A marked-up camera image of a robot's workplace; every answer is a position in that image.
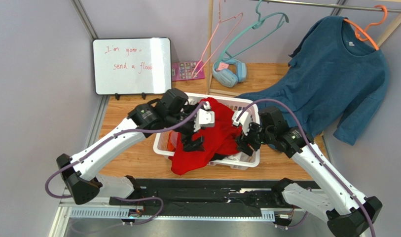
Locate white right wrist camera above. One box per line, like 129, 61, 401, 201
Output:
232, 111, 253, 135

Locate white garment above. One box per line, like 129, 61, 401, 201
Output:
224, 152, 250, 162

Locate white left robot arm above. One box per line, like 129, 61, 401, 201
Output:
56, 88, 214, 205

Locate white whiteboard with red writing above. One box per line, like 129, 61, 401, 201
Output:
92, 37, 172, 95

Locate teal plastic hanger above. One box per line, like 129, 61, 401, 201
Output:
213, 0, 290, 71

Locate black garment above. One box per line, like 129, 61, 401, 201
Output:
210, 153, 228, 161

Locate orange pink garment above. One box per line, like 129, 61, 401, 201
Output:
167, 131, 182, 152

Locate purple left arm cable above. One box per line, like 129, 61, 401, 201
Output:
44, 101, 209, 200

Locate aluminium corner profile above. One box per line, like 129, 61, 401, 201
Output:
71, 0, 98, 40

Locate pink cube power adapter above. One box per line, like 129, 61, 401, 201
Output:
216, 62, 229, 72

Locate red t shirt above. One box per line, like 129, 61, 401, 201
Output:
171, 97, 241, 175

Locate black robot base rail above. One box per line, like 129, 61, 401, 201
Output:
100, 177, 326, 218

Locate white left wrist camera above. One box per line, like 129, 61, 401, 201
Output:
193, 101, 215, 132

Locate white plastic laundry basket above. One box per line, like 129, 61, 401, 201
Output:
153, 93, 260, 170

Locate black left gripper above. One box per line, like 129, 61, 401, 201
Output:
165, 106, 205, 153

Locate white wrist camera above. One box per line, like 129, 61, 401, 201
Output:
232, 111, 253, 135
193, 101, 215, 132

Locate blue long sleeve shirt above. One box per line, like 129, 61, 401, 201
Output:
240, 16, 389, 145

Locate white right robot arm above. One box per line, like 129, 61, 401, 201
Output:
232, 106, 382, 237

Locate pink wire hanger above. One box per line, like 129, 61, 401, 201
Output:
191, 0, 244, 78

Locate orange hanger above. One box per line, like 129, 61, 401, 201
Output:
344, 4, 388, 51

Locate light blue headphones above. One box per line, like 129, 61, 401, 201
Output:
213, 59, 248, 88

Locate metal clothes rail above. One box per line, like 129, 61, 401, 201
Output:
264, 0, 383, 12

